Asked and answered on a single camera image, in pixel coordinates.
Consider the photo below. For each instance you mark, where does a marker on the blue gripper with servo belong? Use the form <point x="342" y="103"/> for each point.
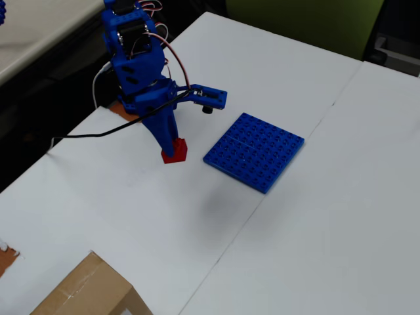
<point x="153" y="105"/>

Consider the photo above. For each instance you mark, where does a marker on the red 2x2 building block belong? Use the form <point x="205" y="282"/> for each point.
<point x="180" y="154"/>

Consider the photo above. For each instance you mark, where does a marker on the blue 3D-printed robot arm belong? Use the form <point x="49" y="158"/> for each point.
<point x="138" y="65"/>

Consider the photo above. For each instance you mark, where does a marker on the blue 8x8 studded baseplate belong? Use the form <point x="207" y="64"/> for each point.
<point x="254" y="152"/>

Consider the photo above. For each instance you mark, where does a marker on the white side table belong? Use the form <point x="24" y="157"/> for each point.
<point x="39" y="29"/>

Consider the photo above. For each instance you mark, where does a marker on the brown cardboard box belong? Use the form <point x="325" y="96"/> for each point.
<point x="92" y="288"/>

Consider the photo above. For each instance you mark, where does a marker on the blue beaded object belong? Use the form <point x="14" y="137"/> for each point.
<point x="2" y="11"/>

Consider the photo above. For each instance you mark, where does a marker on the blue-mounted black wrist camera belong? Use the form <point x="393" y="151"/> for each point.
<point x="213" y="95"/>

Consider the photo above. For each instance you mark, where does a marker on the grey metal frame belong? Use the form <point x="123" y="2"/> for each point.
<point x="397" y="52"/>

